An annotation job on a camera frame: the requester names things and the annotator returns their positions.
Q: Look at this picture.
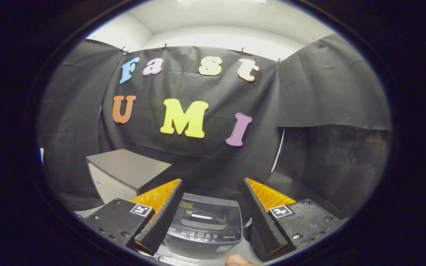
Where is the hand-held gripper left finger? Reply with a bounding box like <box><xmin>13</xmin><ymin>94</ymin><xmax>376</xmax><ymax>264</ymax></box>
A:
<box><xmin>82</xmin><ymin>178</ymin><xmax>184</xmax><ymax>256</ymax></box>

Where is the black backdrop cloth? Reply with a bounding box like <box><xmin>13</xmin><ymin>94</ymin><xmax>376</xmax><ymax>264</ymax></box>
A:
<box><xmin>37</xmin><ymin>34</ymin><xmax>391</xmax><ymax>222</ymax></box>

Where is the grey cabinet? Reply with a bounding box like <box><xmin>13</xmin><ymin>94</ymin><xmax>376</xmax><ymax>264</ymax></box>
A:
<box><xmin>86</xmin><ymin>149</ymin><xmax>173</xmax><ymax>204</ymax></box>

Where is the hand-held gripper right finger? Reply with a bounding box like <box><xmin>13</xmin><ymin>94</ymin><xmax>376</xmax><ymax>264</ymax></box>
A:
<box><xmin>243</xmin><ymin>177</ymin><xmax>348</xmax><ymax>262</ymax></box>

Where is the row of cloth clips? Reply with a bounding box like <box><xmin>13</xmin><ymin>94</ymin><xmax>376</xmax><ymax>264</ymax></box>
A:
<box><xmin>89</xmin><ymin>36</ymin><xmax>319</xmax><ymax>64</ymax></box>

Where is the white cord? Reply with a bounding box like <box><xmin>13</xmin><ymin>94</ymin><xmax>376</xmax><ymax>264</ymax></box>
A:
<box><xmin>270</xmin><ymin>127</ymin><xmax>285</xmax><ymax>173</ymax></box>

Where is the dark grey washing machine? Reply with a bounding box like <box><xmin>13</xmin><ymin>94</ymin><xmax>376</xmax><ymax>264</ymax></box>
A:
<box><xmin>163</xmin><ymin>193</ymin><xmax>244</xmax><ymax>260</ymax></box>

